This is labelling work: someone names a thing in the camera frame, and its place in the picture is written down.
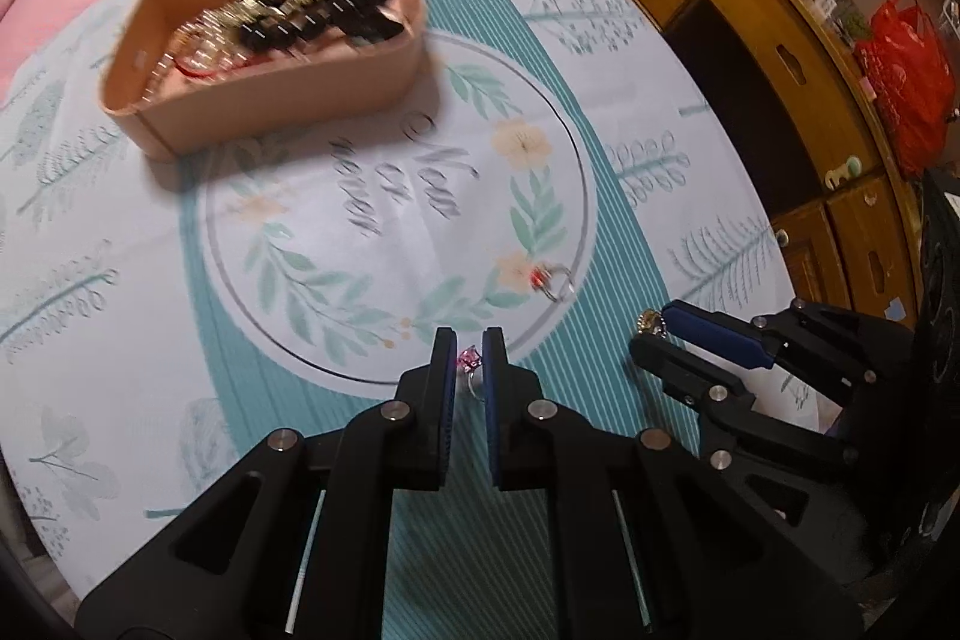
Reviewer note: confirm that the wooden cabinet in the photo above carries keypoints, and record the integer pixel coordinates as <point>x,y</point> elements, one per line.
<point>765,48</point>

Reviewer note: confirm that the pink cardboard box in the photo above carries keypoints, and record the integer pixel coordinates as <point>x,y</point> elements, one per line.
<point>300,100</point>

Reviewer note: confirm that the small gold round brooch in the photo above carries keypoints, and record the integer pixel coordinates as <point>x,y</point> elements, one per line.
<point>651,321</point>

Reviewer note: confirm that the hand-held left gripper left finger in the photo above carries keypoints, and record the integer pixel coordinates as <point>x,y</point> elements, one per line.
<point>448,407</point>

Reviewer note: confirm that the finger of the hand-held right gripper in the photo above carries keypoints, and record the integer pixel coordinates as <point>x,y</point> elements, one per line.
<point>675,370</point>
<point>720,332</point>

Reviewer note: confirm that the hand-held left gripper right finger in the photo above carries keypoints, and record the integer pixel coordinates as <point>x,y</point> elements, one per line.
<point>491,415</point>

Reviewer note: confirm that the white green cabinet hook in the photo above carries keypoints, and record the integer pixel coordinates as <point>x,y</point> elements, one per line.
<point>844,171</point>

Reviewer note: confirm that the red plastic bag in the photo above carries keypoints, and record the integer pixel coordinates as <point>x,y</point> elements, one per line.
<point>900,78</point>

